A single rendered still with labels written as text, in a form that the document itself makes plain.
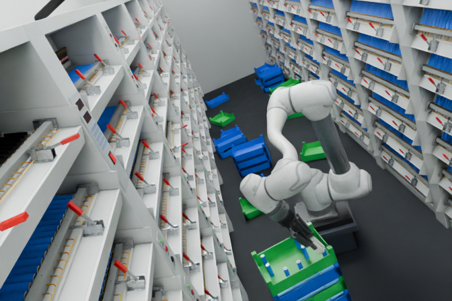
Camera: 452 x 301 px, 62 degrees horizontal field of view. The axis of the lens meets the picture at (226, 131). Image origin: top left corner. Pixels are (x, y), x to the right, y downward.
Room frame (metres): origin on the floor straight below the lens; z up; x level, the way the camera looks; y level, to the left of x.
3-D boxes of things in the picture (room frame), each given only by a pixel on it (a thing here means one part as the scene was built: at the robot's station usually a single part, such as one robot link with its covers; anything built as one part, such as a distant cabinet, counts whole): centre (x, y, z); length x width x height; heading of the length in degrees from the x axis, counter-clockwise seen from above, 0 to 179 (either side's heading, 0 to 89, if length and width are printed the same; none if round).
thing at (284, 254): (1.25, -0.04, 0.52); 0.30 x 0.20 x 0.08; 96
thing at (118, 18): (2.34, 0.34, 0.87); 0.20 x 0.09 x 1.74; 87
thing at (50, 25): (1.99, 0.36, 1.72); 2.19 x 0.20 x 0.04; 177
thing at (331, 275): (1.25, -0.04, 0.44); 0.30 x 0.20 x 0.08; 96
